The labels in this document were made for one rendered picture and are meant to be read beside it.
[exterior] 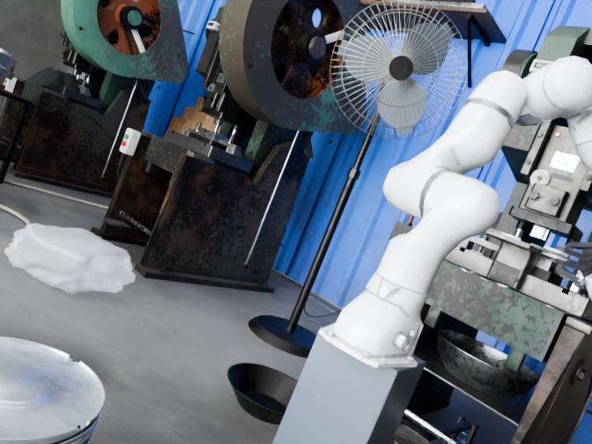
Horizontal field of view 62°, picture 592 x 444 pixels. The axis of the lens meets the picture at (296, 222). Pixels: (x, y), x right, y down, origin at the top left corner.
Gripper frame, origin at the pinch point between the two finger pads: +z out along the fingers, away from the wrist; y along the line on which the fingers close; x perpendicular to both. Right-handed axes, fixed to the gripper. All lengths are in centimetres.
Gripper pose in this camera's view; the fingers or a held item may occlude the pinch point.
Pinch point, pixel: (555, 254)
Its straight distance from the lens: 154.8
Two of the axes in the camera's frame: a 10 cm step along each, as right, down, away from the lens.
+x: -9.1, -3.4, -2.2
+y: 3.6, -9.3, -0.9
